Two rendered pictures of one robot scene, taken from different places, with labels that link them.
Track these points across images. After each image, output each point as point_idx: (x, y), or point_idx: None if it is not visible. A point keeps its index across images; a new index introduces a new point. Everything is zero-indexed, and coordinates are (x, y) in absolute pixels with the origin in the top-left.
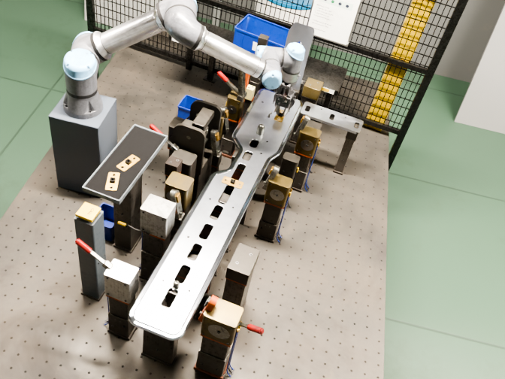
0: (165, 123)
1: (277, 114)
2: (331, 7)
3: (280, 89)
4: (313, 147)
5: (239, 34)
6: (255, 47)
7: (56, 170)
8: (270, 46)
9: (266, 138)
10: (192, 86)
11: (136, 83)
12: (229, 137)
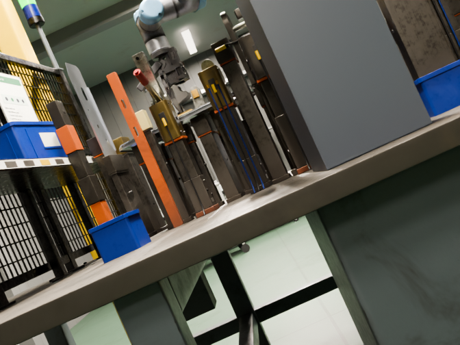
0: (157, 240)
1: (181, 111)
2: (16, 107)
3: (176, 54)
4: None
5: (21, 130)
6: (46, 140)
7: (406, 68)
8: (53, 129)
9: None
10: (27, 298)
11: (11, 311)
12: (198, 170)
